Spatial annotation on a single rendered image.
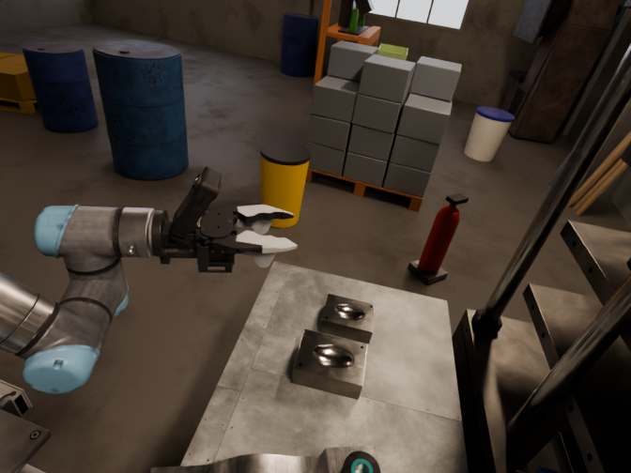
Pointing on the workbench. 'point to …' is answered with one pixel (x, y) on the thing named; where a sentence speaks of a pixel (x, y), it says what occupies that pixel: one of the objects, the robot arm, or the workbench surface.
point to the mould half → (330, 458)
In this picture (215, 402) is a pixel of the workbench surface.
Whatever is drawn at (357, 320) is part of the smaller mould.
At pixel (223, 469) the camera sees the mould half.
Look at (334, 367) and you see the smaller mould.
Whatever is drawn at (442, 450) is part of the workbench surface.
